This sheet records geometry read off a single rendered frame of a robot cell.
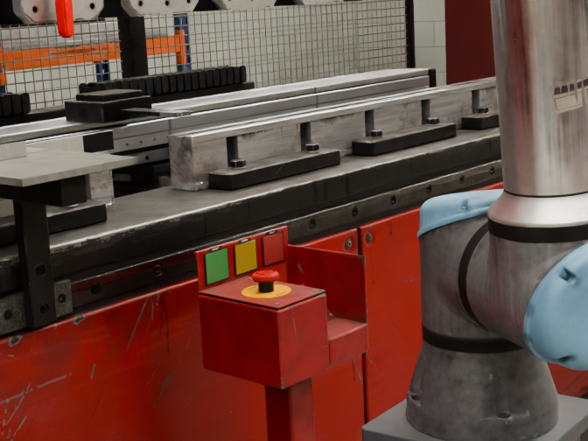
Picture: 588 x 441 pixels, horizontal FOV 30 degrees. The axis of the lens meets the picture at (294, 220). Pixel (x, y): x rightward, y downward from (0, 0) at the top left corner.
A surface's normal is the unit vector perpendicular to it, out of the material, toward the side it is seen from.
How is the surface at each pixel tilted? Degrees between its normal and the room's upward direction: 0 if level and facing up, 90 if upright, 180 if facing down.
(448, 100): 90
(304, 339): 90
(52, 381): 90
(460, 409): 72
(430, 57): 90
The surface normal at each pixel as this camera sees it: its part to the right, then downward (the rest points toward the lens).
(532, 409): 0.47, -0.14
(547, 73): -0.24, 0.25
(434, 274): -0.92, 0.17
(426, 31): -0.59, 0.20
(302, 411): 0.76, 0.10
